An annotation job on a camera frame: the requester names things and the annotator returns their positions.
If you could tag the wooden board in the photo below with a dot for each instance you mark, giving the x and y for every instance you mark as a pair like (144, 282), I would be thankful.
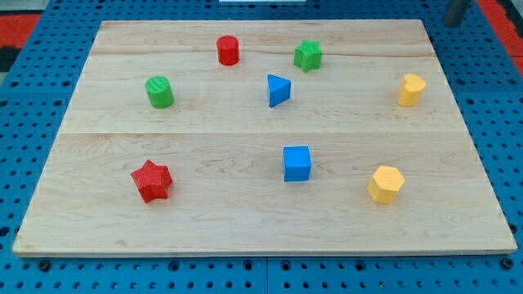
(223, 146)

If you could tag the red star block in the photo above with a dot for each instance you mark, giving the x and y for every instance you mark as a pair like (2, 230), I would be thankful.
(152, 181)

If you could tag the yellow hexagon block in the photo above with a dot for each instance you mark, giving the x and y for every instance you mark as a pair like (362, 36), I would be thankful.
(385, 184)

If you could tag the blue cube block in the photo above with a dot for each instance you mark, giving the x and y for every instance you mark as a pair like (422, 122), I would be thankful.
(296, 163)

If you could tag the blue triangle block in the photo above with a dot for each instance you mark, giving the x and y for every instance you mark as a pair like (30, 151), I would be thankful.
(278, 90)

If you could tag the green cylinder block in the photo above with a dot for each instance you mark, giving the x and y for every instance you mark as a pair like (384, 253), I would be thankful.
(159, 92)

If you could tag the red cylinder block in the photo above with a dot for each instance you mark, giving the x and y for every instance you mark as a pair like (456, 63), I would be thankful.
(228, 50)

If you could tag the green star block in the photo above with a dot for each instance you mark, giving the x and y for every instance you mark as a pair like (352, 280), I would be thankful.
(308, 55)

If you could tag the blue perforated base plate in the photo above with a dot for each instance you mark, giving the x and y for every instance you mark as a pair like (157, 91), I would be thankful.
(35, 93)

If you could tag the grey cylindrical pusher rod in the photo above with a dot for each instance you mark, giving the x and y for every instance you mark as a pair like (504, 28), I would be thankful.
(455, 12)

